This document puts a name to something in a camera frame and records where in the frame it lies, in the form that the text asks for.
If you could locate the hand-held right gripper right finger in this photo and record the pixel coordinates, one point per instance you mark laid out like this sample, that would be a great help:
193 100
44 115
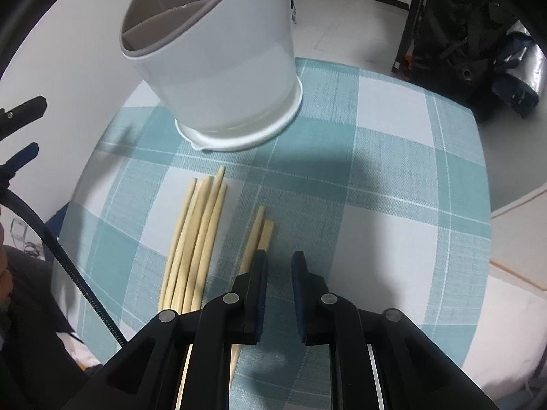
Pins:
299 294

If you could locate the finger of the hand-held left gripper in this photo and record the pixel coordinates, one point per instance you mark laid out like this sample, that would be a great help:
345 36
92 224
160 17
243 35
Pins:
25 113
23 158

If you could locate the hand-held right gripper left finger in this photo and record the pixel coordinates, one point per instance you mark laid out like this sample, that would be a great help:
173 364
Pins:
260 290

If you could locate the white utensil holder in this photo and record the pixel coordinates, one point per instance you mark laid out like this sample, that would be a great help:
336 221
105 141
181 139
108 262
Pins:
239 72

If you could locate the teal checked tablecloth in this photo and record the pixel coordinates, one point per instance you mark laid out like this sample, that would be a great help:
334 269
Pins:
384 158

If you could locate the person's dark clothing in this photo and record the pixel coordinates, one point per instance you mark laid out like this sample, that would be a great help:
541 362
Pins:
25 329

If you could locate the black hanging jacket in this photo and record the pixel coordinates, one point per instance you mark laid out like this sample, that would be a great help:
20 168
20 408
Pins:
461 30

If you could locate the silver folding umbrella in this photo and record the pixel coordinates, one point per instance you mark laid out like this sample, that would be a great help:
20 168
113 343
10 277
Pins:
532 68

